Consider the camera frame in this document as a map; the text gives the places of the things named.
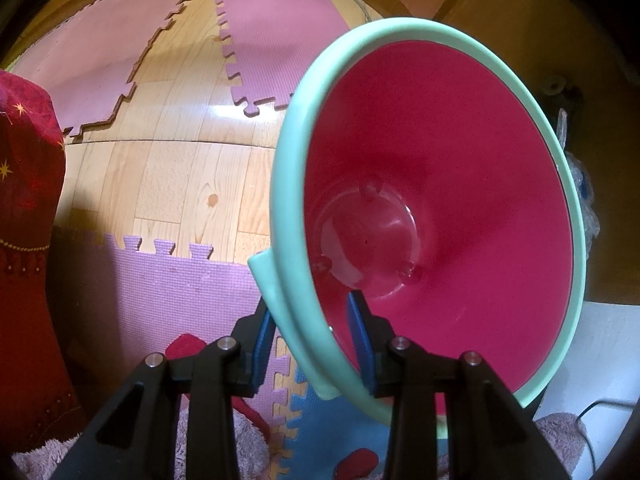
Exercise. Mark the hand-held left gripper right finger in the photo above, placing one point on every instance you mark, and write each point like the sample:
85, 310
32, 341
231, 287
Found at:
359, 340

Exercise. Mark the red patterned fabric cushion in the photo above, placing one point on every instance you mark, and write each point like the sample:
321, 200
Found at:
30, 260

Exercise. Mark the red bucket with green rim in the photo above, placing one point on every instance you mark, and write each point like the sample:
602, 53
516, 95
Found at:
450, 160

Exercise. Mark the red foam shape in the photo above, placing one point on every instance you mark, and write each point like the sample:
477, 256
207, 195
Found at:
187, 347

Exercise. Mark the black caster wheel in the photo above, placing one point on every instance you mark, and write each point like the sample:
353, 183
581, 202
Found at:
555, 85

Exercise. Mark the blue foam puzzle mat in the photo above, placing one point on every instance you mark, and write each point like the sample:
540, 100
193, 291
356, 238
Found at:
320, 430

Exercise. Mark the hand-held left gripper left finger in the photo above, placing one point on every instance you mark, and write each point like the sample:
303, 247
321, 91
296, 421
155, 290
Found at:
262, 345

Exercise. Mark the pink foam puzzle mat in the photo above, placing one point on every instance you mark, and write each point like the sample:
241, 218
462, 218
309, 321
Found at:
90, 60

